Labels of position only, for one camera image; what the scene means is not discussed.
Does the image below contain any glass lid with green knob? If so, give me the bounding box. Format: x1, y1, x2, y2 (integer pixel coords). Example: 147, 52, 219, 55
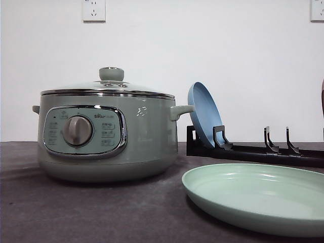
40, 66, 175, 99

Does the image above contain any green plate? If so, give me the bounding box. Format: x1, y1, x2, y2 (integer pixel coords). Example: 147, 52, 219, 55
182, 163, 324, 237

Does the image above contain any blue plate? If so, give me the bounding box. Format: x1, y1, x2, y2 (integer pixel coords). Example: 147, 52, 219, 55
187, 82, 225, 148

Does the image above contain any green electric steamer pot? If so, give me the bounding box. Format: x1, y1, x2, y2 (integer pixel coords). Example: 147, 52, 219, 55
32, 68, 195, 183

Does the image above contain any black dish rack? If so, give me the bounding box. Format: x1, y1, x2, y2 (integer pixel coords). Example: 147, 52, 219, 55
186, 125, 324, 168

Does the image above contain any dark red object at edge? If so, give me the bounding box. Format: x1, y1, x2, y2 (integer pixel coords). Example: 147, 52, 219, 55
321, 79, 324, 116

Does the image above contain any white wall socket left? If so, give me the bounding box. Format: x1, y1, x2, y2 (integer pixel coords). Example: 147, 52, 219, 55
82, 0, 106, 23

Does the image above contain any white wall socket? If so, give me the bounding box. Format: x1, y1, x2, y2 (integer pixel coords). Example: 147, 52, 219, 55
82, 0, 106, 23
310, 0, 324, 23

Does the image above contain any white wall socket right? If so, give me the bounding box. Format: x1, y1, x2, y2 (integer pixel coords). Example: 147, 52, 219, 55
310, 0, 324, 23

